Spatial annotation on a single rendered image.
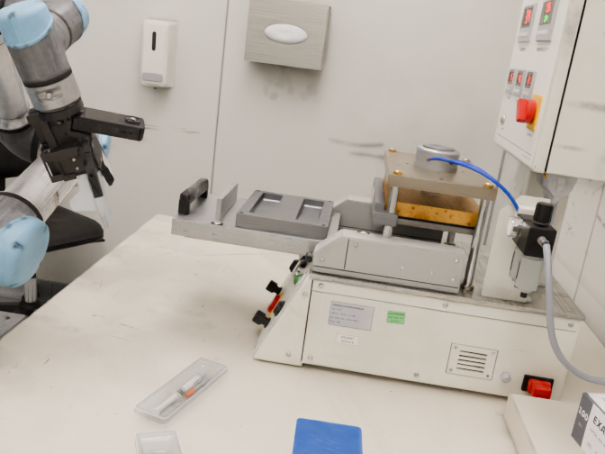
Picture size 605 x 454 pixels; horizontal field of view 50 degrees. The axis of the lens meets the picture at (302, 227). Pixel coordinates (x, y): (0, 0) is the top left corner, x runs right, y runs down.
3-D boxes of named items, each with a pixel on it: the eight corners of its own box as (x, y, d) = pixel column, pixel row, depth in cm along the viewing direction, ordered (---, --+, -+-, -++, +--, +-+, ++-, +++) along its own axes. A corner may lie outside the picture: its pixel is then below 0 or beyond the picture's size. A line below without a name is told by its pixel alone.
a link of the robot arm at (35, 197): (-83, 283, 97) (47, 152, 146) (17, 308, 99) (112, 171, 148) (-79, 215, 92) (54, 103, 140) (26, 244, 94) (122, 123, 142)
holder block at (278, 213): (332, 213, 133) (334, 201, 132) (326, 240, 114) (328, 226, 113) (254, 201, 134) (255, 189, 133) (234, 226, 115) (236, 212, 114)
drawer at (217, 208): (338, 230, 135) (343, 194, 133) (332, 263, 114) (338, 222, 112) (201, 209, 137) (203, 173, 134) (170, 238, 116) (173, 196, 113)
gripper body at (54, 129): (58, 167, 111) (30, 102, 104) (107, 154, 112) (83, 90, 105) (53, 187, 105) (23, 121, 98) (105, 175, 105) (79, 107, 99)
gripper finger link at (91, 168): (97, 200, 107) (85, 150, 107) (108, 197, 107) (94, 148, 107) (90, 197, 102) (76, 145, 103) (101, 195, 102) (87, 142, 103)
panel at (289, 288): (276, 293, 144) (321, 226, 139) (254, 353, 115) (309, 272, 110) (269, 288, 144) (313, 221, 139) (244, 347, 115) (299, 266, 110)
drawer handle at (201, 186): (207, 197, 132) (209, 178, 131) (188, 214, 118) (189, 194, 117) (198, 195, 132) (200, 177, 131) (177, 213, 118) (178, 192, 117)
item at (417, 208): (464, 208, 130) (473, 162, 128) (482, 239, 109) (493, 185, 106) (379, 195, 131) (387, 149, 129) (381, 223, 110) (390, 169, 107)
